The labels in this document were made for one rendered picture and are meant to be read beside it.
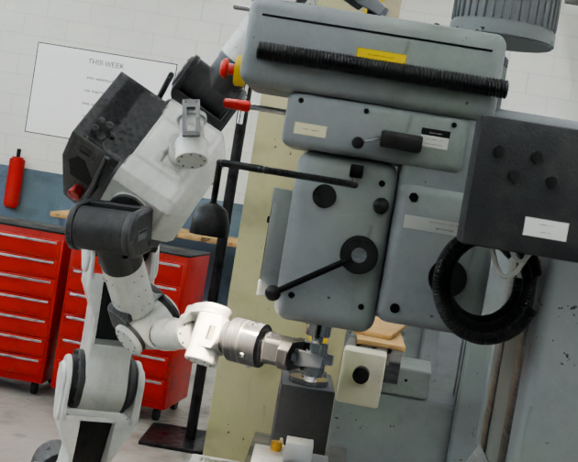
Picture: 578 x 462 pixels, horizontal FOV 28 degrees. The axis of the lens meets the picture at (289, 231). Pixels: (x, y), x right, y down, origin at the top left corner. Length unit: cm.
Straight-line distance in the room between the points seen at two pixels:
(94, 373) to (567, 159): 133
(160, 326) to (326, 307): 47
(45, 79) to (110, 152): 924
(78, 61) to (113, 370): 894
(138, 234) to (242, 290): 166
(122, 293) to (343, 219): 56
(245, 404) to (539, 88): 779
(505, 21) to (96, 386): 128
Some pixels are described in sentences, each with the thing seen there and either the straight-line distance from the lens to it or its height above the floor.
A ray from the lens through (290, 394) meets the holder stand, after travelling 257.
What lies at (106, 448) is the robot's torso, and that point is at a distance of 288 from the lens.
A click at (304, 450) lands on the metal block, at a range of 221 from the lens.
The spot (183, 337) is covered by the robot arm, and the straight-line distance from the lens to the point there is 239.
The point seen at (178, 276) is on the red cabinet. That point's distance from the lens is 676.
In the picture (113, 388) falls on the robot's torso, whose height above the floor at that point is 101.
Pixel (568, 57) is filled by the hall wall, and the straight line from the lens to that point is 1148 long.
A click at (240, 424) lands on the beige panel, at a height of 69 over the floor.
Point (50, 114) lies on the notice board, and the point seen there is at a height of 176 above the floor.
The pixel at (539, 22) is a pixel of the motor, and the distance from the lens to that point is 219.
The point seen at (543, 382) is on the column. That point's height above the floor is 130.
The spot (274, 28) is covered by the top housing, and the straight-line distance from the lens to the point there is 211.
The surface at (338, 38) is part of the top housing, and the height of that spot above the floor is 183.
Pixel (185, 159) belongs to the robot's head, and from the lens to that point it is 235.
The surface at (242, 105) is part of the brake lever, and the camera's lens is 232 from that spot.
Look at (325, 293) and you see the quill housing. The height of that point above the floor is 137.
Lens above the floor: 158
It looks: 3 degrees down
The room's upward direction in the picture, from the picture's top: 9 degrees clockwise
